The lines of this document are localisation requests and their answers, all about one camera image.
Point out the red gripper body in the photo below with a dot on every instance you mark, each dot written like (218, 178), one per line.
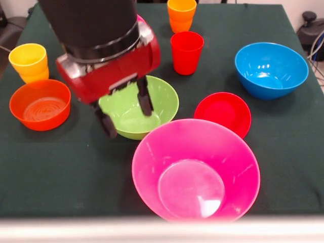
(121, 68)

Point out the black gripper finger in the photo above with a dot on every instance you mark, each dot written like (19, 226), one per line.
(107, 124)
(145, 101)

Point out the green bowl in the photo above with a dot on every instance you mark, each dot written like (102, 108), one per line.
(164, 101)

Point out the small crimson bowl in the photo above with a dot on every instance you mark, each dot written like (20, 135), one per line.
(222, 111)

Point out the blue bowl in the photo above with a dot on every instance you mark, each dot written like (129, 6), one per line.
(270, 63)

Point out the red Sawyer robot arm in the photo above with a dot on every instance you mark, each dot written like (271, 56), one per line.
(88, 22)

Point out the dark green table cloth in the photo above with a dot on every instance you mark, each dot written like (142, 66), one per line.
(76, 172)

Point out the red cup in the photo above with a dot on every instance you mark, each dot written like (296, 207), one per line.
(187, 55)

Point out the orange bowl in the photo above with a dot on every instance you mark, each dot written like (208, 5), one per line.
(40, 111)

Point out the orange cup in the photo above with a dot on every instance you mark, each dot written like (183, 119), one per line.
(181, 15)

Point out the yellow cup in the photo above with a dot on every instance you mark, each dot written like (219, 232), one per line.
(27, 60)

